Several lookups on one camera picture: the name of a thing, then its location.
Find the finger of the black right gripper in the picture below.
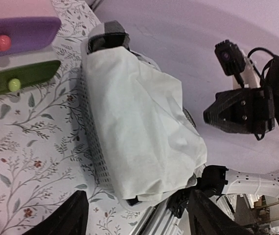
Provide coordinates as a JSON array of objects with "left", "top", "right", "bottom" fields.
[{"left": 203, "top": 88, "right": 265, "bottom": 135}]

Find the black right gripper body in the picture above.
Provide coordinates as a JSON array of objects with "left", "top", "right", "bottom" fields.
[{"left": 214, "top": 40, "right": 279, "bottom": 141}]

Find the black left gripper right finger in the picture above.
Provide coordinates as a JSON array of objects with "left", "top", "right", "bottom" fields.
[{"left": 187, "top": 189, "right": 252, "bottom": 235}]

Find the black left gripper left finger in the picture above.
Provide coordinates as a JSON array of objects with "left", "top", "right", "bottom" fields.
[{"left": 24, "top": 191, "right": 89, "bottom": 235}]

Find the white garment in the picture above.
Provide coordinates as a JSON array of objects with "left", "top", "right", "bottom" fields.
[{"left": 82, "top": 47, "right": 208, "bottom": 202}]

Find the white plastic basket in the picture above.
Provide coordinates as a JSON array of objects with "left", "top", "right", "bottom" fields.
[{"left": 78, "top": 29, "right": 199, "bottom": 211}]

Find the black white plaid cloth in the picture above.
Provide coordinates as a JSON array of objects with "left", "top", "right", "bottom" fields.
[{"left": 86, "top": 21, "right": 130, "bottom": 54}]

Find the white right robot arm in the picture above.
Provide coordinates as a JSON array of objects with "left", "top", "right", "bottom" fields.
[{"left": 197, "top": 40, "right": 279, "bottom": 199}]

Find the floral table mat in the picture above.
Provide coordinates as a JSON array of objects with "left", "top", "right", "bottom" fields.
[{"left": 0, "top": 0, "right": 149, "bottom": 235}]

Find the green drawer box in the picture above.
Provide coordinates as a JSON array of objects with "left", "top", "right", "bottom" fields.
[{"left": 0, "top": 60, "right": 61, "bottom": 95}]

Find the pink purple drawer box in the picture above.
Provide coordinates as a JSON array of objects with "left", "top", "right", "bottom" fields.
[{"left": 0, "top": 0, "right": 61, "bottom": 56}]

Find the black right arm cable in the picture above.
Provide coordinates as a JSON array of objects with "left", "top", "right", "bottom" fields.
[{"left": 232, "top": 47, "right": 279, "bottom": 142}]

